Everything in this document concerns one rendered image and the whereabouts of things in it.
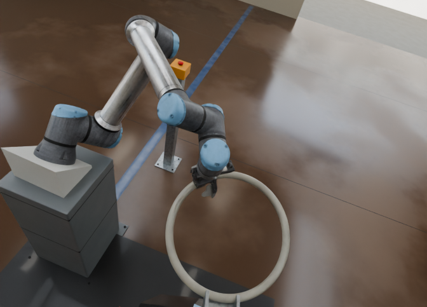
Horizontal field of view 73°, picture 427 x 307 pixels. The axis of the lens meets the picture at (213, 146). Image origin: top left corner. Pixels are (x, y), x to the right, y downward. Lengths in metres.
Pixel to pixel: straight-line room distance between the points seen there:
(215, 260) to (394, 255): 1.64
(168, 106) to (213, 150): 0.19
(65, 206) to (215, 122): 0.94
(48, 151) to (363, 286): 2.45
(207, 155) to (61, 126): 0.86
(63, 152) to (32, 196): 0.26
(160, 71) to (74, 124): 0.69
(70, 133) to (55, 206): 0.36
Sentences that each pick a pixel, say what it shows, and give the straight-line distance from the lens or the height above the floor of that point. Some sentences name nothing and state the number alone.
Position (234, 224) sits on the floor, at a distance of 2.57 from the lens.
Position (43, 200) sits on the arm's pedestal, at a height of 0.85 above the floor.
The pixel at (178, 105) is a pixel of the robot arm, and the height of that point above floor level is 1.65.
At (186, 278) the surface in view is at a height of 1.11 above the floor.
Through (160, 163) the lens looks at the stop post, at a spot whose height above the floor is 0.01.
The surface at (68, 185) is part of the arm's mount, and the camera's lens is 1.60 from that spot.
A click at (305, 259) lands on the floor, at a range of 2.66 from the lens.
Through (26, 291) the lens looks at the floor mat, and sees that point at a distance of 2.37.
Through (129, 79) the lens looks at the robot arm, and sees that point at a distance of 1.44.
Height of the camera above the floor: 2.17
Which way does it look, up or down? 45 degrees down
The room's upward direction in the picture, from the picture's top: 16 degrees clockwise
